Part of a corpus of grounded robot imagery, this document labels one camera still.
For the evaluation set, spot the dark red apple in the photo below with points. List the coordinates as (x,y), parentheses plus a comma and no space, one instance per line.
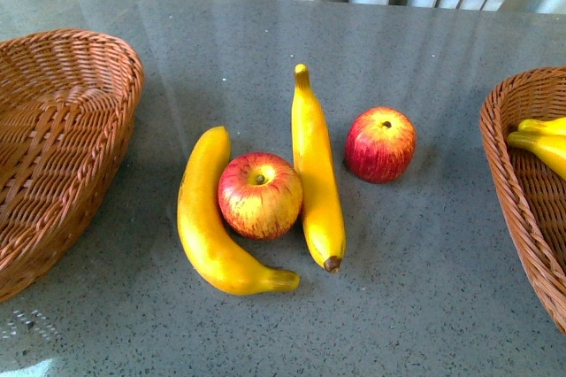
(380,145)

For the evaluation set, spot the front yellow banana in basket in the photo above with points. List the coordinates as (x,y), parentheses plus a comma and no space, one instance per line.
(550,149)

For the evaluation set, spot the curved yellow banana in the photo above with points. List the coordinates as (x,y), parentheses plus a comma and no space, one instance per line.
(212,252)

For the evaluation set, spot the right brown wicker basket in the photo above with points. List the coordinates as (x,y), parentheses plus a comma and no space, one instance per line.
(531,195)

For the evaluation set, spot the yellowish red apple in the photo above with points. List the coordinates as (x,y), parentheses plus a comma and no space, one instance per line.
(260,195)

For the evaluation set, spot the left brown wicker basket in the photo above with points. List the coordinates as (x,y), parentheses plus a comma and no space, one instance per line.
(68,99)

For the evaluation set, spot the yellow banana in basket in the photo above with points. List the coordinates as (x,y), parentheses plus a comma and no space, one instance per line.
(550,149)
(543,127)

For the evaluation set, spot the rear yellow banana in basket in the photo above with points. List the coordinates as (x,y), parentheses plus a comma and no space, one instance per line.
(543,127)

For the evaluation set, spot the long straight yellow banana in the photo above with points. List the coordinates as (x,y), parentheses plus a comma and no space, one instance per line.
(322,218)

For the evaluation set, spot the brown wicker basket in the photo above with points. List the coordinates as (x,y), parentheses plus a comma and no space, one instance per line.
(531,195)
(68,99)

